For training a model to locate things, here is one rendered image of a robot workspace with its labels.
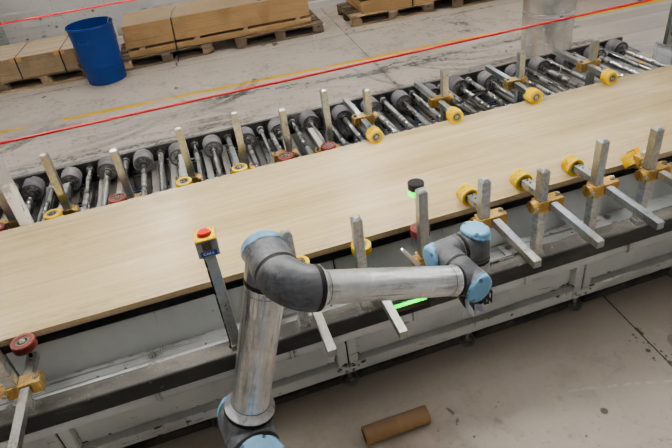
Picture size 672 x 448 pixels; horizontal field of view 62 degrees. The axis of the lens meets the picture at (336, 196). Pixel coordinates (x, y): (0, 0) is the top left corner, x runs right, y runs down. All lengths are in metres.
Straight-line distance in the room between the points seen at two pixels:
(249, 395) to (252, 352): 0.15
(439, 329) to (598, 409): 0.76
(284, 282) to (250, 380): 0.41
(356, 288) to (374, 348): 1.41
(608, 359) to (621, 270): 0.51
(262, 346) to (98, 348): 1.00
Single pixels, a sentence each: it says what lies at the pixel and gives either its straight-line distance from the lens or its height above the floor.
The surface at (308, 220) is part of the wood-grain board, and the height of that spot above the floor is 0.90.
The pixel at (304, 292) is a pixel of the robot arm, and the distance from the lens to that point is 1.31.
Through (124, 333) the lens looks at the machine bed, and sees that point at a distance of 2.36.
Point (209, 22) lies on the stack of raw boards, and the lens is 7.68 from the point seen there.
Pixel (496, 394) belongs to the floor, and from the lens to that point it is 2.84.
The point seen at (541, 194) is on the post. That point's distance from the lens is 2.28.
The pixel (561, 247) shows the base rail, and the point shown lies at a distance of 2.52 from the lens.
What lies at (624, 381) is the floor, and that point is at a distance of 3.01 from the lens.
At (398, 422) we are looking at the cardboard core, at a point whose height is 0.08.
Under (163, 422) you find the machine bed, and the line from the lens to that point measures 2.77.
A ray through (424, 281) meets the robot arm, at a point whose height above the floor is 1.24.
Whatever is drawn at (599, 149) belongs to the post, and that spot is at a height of 1.13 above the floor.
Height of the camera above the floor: 2.25
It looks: 33 degrees down
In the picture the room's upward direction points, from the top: 8 degrees counter-clockwise
